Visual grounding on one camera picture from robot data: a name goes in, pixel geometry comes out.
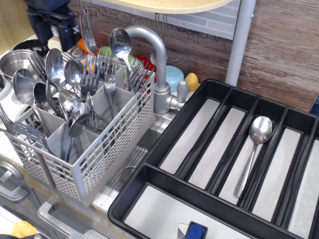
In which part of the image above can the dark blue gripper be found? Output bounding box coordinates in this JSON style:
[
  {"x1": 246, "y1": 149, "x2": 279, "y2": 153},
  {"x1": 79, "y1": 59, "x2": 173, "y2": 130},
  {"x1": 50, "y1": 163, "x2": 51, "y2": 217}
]
[{"x1": 24, "y1": 0, "x2": 77, "y2": 52}]

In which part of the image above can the large steel spoon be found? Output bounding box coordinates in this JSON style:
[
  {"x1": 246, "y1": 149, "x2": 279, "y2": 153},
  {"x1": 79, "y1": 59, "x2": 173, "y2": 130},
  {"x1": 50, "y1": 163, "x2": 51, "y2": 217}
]
[
  {"x1": 45, "y1": 48, "x2": 64, "y2": 91},
  {"x1": 13, "y1": 68, "x2": 36, "y2": 108}
]

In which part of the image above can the small steel spoon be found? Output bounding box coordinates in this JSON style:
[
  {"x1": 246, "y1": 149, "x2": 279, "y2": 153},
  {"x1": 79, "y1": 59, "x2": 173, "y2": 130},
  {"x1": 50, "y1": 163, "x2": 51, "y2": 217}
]
[{"x1": 64, "y1": 60, "x2": 82, "y2": 94}]

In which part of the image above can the tall steel spoon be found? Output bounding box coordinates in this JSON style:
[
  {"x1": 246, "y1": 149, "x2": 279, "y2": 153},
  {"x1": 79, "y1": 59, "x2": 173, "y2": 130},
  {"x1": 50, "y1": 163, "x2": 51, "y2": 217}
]
[{"x1": 110, "y1": 28, "x2": 132, "y2": 73}]

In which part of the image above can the grey plastic cutlery basket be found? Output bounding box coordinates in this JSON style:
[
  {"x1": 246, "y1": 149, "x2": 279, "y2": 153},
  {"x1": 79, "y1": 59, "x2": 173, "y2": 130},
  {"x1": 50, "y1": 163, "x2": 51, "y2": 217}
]
[{"x1": 8, "y1": 70, "x2": 155, "y2": 207}]

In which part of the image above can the black cutlery tray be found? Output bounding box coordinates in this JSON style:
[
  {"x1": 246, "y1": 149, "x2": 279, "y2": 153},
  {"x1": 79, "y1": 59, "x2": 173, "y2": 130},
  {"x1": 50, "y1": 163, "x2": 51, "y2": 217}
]
[{"x1": 108, "y1": 80, "x2": 319, "y2": 239}]

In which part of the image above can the steel spoon in tray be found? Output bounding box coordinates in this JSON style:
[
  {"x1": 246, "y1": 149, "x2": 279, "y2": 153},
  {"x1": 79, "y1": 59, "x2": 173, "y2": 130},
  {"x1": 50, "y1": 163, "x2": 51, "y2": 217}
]
[{"x1": 233, "y1": 116, "x2": 272, "y2": 199}]

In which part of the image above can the cream toy bread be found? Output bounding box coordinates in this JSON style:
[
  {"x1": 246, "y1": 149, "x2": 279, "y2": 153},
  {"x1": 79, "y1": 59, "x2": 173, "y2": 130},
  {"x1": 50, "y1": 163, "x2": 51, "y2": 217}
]
[{"x1": 47, "y1": 36, "x2": 62, "y2": 50}]

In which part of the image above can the orange toy vegetable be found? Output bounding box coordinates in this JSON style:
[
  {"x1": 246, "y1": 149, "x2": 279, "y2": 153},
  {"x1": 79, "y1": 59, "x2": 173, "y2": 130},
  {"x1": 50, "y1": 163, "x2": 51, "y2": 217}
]
[{"x1": 78, "y1": 38, "x2": 99, "y2": 56}]

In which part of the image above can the black stove burner coil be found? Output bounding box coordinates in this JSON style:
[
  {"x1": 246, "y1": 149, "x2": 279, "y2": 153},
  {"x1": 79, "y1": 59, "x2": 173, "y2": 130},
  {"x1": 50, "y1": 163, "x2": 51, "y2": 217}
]
[{"x1": 12, "y1": 39, "x2": 49, "y2": 57}]

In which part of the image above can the hanging steel fork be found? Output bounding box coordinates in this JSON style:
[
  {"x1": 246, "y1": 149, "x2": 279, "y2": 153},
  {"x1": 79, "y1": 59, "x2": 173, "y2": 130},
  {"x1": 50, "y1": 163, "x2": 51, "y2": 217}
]
[{"x1": 79, "y1": 0, "x2": 97, "y2": 57}]

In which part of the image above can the steel pot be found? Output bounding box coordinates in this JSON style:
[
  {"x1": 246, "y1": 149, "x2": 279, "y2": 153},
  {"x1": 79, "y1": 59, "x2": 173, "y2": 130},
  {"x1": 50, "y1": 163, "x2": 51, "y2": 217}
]
[{"x1": 0, "y1": 49, "x2": 38, "y2": 81}]

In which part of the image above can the steel fork centre compartment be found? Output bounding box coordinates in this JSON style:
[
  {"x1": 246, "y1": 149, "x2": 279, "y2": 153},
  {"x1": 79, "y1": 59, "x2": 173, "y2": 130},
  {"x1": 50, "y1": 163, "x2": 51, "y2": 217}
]
[{"x1": 104, "y1": 63, "x2": 116, "y2": 119}]

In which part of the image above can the red toy pepper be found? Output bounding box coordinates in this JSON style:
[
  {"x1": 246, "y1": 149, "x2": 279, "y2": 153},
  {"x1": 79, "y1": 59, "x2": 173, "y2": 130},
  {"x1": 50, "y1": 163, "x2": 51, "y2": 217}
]
[{"x1": 134, "y1": 55, "x2": 157, "y2": 72}]

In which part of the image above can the steel fork left edge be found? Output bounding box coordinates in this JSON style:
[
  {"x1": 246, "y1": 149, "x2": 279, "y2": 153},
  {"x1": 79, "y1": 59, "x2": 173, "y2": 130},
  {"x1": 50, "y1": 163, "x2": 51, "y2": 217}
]
[{"x1": 0, "y1": 105, "x2": 44, "y2": 142}]

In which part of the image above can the wooden shelf board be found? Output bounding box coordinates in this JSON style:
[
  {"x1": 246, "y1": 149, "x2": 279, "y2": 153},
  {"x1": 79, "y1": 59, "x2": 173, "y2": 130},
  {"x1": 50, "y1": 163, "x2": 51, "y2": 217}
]
[{"x1": 102, "y1": 0, "x2": 232, "y2": 14}]

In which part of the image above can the light blue bowl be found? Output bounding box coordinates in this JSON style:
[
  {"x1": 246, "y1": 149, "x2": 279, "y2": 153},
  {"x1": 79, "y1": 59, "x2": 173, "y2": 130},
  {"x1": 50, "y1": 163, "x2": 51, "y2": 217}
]
[{"x1": 166, "y1": 65, "x2": 184, "y2": 88}]

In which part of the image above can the grey metal faucet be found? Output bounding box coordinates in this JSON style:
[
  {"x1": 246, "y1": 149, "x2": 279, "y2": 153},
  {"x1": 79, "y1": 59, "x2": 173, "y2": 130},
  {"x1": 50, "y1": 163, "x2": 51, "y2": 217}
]
[{"x1": 125, "y1": 25, "x2": 188, "y2": 113}]

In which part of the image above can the yellow toy corn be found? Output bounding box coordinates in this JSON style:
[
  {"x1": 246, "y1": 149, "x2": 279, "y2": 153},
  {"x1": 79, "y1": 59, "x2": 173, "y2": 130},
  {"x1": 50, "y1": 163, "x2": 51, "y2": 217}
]
[{"x1": 184, "y1": 73, "x2": 199, "y2": 91}]

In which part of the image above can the blue object at bottom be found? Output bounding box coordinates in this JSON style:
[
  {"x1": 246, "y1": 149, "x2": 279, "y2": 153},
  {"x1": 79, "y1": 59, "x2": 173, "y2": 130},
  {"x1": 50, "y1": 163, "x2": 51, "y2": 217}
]
[{"x1": 184, "y1": 222, "x2": 208, "y2": 239}]

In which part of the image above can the white metal post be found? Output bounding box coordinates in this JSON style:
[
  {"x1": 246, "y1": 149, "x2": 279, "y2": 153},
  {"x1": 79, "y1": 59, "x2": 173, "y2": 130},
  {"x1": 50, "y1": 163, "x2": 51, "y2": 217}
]
[{"x1": 225, "y1": 0, "x2": 256, "y2": 86}]

